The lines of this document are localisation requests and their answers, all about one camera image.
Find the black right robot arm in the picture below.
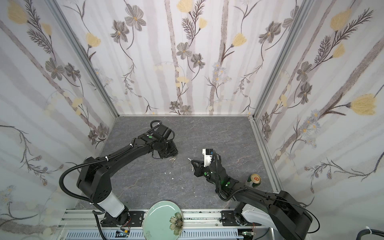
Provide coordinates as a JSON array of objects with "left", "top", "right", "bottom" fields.
[{"left": 191, "top": 160, "right": 313, "bottom": 240}]

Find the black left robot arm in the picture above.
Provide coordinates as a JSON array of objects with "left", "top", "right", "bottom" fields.
[{"left": 77, "top": 120, "right": 178, "bottom": 226}]

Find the round tin can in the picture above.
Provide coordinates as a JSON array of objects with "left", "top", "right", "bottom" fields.
[{"left": 246, "top": 174, "right": 262, "bottom": 189}]

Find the green floral plate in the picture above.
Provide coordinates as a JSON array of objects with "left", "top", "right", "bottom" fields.
[{"left": 143, "top": 201, "right": 184, "bottom": 240}]

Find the black corrugated cable hose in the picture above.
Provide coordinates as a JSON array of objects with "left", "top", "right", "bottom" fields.
[{"left": 58, "top": 149, "right": 133, "bottom": 203}]

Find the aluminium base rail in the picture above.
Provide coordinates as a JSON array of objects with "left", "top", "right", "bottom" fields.
[{"left": 53, "top": 210, "right": 256, "bottom": 240}]

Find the black cable at corner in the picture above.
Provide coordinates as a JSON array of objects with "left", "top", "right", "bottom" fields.
[{"left": 355, "top": 228, "right": 384, "bottom": 240}]

